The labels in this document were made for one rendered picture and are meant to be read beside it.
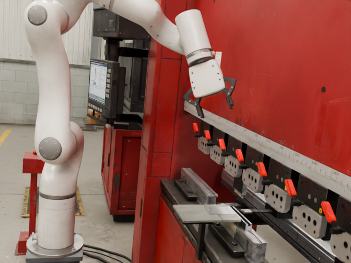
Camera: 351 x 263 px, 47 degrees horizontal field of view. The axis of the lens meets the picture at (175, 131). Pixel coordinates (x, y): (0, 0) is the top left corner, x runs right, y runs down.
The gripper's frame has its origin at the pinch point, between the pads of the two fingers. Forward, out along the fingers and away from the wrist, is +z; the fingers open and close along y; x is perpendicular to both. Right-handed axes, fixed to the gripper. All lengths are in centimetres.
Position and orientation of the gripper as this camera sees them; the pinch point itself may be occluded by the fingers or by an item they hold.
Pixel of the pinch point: (215, 110)
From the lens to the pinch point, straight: 124.8
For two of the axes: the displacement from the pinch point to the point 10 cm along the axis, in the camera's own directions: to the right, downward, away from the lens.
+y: -9.2, 2.9, 2.5
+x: -2.7, -0.1, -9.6
